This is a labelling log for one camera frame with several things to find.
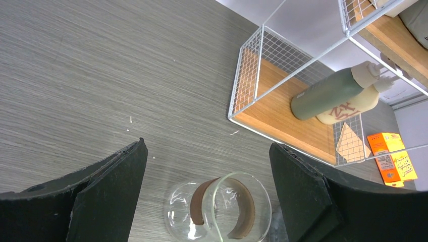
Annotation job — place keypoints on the orange yellow box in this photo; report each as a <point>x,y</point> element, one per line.
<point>392,160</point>

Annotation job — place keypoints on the clear glass beaker brown band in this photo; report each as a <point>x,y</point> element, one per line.
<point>233,207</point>

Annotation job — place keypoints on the white jug on shelf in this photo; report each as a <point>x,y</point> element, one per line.
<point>396,9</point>

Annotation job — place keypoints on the cream printed squeeze bottle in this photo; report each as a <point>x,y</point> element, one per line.
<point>364,101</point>

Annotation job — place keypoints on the grey green squeeze bottle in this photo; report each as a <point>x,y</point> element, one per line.
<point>334,90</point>

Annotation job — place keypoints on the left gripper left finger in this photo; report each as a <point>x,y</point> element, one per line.
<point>96,203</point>

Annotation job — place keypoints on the brown paper coffee filter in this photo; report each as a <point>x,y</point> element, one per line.
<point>351,147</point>

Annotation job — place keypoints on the white wire wooden shelf rack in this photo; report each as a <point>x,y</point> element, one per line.
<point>288,84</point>

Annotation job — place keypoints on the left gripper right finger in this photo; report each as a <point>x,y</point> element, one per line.
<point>322,203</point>

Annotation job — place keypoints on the cartoon printed round tin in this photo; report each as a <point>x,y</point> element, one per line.
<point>414,19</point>

